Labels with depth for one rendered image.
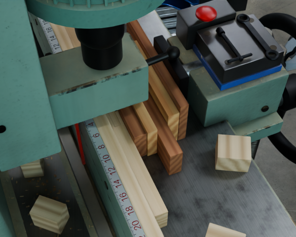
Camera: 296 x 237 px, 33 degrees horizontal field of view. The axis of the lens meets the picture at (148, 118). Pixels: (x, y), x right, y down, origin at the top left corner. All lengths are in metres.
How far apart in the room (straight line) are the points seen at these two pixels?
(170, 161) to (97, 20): 0.25
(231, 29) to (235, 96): 0.10
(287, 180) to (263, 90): 1.07
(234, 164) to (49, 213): 0.27
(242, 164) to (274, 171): 1.12
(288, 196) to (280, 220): 1.08
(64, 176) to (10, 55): 0.36
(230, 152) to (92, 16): 0.30
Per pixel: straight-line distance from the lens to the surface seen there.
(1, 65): 0.51
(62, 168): 0.83
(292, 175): 1.81
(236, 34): 0.73
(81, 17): 0.48
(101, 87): 0.63
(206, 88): 0.71
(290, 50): 1.07
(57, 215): 0.74
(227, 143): 0.69
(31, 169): 0.81
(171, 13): 1.46
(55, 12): 0.49
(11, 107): 0.55
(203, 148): 0.72
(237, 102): 0.73
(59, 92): 0.61
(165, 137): 0.67
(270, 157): 1.83
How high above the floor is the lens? 1.49
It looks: 53 degrees down
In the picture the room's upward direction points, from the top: straight up
